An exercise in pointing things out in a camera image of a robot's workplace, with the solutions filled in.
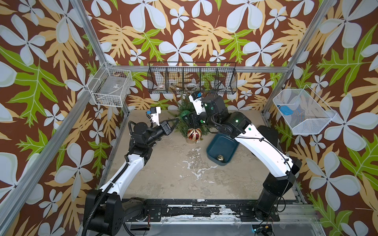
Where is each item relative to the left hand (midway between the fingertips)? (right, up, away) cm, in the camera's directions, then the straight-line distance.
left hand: (179, 118), depth 70 cm
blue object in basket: (+63, +6, +17) cm, 66 cm away
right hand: (+3, +2, -2) cm, 4 cm away
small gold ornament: (+25, -24, +21) cm, 40 cm away
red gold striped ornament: (+7, -8, 0) cm, 11 cm away
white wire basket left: (-42, +20, +17) cm, 49 cm away
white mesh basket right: (+70, +5, +12) cm, 72 cm away
